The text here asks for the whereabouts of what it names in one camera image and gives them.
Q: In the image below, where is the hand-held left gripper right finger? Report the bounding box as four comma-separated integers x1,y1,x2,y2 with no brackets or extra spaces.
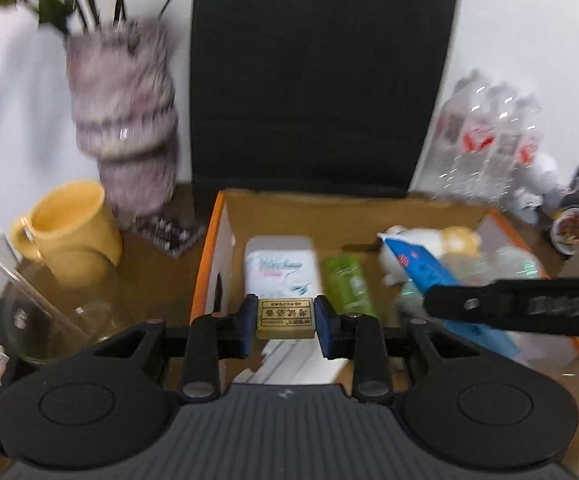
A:
314,294,490,404

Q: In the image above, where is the glass straw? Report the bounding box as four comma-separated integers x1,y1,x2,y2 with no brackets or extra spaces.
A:
0,252,95,341

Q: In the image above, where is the green packet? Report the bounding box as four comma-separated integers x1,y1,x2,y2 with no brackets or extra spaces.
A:
322,255,377,317

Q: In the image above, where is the clear glass cup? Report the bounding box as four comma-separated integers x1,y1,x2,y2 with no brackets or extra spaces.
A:
2,245,135,366

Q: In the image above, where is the small gold eraser box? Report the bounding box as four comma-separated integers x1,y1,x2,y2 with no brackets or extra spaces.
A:
256,297,317,339

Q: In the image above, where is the white cotton buds box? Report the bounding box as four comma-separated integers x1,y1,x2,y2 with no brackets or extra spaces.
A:
243,236,325,301

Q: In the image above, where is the white and yellow plush toy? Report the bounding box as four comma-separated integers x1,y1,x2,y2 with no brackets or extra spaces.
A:
377,225,483,286

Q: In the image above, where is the white plastic clip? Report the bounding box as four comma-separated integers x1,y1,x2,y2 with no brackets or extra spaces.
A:
249,337,350,386

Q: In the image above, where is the yellow mug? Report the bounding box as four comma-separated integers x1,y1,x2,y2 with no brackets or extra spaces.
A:
9,180,124,288

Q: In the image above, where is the black chair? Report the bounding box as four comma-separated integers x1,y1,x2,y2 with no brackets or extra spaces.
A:
189,0,463,201

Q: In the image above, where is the red cardboard box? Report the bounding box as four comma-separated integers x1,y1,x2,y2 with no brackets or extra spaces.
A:
189,187,579,386

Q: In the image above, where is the purple textured vase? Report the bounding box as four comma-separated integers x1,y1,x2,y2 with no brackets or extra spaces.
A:
64,17,180,221

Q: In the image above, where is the dark patterned card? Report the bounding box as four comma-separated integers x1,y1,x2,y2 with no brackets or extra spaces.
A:
133,212,206,260

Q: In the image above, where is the clear water bottle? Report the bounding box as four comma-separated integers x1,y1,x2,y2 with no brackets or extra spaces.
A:
469,84,520,188
433,71,490,192
499,95,543,183

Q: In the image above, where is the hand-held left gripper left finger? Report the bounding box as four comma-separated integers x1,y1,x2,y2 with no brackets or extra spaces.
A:
89,294,260,404

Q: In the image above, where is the wooden desktop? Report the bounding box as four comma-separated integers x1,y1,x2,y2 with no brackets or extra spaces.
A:
0,182,579,480

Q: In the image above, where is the iridescent translucent plastic bag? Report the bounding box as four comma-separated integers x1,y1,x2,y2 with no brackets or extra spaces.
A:
444,245,540,286

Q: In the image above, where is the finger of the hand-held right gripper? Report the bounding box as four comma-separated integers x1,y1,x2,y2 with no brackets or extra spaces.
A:
422,281,501,333

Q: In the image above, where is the blue label tube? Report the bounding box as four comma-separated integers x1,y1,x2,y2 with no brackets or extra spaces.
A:
379,235,520,358

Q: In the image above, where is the white robot speaker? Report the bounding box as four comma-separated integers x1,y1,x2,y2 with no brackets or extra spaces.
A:
507,152,560,223

